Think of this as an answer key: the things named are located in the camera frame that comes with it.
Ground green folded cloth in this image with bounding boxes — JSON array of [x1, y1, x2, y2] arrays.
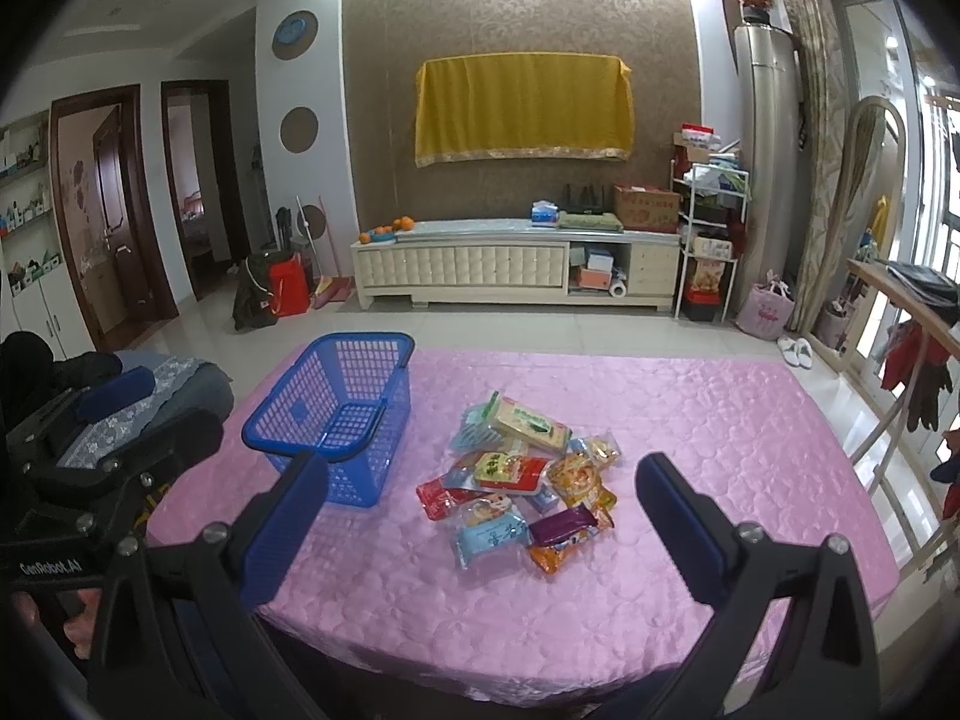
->
[[556, 211, 623, 234]]

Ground left hand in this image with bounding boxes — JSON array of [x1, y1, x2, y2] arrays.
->
[[11, 589, 103, 660]]

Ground oranges on blue plate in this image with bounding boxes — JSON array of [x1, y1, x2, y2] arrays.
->
[[358, 216, 415, 244]]

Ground red shopping bag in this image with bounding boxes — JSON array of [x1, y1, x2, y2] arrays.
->
[[268, 254, 311, 319]]

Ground pink tote bag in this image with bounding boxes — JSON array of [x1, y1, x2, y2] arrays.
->
[[734, 273, 794, 341]]

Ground blue plastic basket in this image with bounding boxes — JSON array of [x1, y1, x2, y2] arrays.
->
[[241, 332, 415, 509]]

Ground light blue snack packet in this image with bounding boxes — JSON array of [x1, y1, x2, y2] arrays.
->
[[454, 507, 530, 569]]

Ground cardboard box on cabinet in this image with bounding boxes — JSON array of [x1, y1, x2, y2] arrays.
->
[[613, 185, 680, 234]]

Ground dark backpack on floor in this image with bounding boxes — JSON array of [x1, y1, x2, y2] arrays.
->
[[233, 252, 278, 333]]

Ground silver standing air conditioner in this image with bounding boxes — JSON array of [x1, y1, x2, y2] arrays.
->
[[731, 23, 799, 312]]

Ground white metal shelf rack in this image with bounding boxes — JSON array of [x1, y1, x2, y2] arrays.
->
[[670, 158, 752, 322]]

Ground red snack packet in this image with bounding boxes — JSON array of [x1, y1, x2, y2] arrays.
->
[[473, 452, 550, 496]]

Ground white slippers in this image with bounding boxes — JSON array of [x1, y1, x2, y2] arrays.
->
[[776, 337, 814, 371]]

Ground pink quilted tablecloth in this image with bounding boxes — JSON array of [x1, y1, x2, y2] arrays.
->
[[148, 335, 898, 707]]

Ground green cracker packet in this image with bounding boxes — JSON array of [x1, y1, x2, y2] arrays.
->
[[482, 392, 571, 455]]

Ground yellow cloth cover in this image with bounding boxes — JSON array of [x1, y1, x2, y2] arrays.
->
[[413, 52, 635, 167]]

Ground cream TV cabinet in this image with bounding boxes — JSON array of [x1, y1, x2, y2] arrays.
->
[[352, 218, 680, 310]]

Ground orange bun packet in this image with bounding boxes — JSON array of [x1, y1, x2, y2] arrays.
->
[[547, 454, 617, 511]]

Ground blue tissue pack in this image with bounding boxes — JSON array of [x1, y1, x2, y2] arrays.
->
[[530, 200, 560, 226]]

